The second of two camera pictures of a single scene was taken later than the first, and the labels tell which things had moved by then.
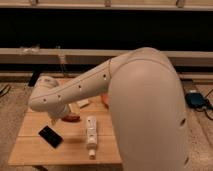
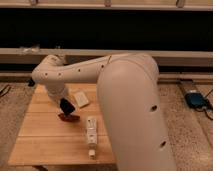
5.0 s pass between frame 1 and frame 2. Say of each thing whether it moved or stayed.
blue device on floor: stayed
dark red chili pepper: stayed
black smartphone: moved
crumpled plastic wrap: stayed
